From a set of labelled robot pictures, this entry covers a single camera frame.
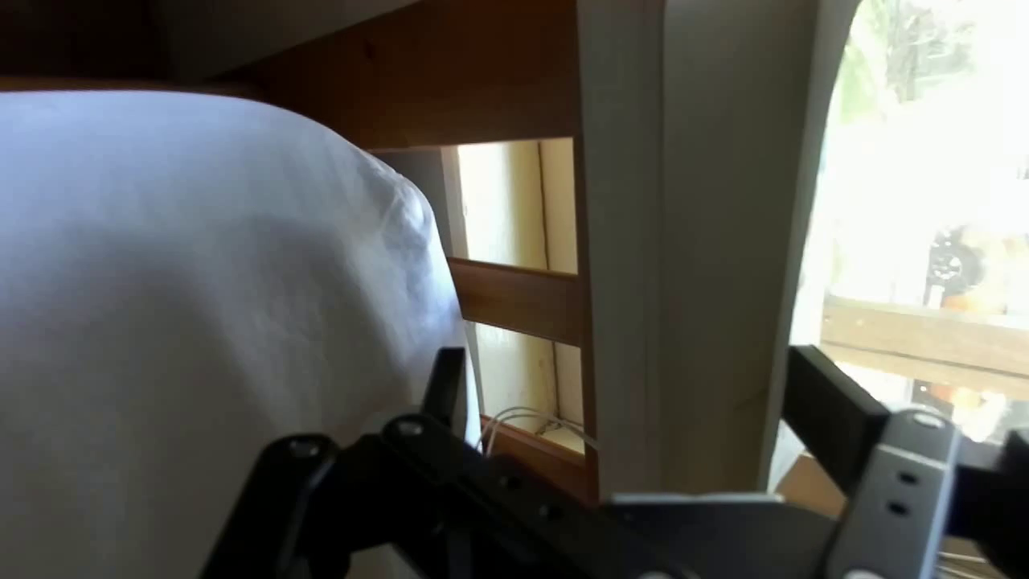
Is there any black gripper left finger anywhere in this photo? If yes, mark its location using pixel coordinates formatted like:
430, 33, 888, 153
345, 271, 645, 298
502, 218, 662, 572
421, 348, 467, 435

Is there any white bed sheet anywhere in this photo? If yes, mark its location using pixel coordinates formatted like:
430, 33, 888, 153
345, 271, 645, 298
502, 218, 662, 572
0, 91, 460, 579

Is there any wooden bed frame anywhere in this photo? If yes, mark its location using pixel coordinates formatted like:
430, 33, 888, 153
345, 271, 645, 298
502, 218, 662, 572
0, 0, 604, 508

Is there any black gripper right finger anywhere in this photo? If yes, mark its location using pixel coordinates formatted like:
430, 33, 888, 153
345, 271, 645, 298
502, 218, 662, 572
780, 345, 891, 491

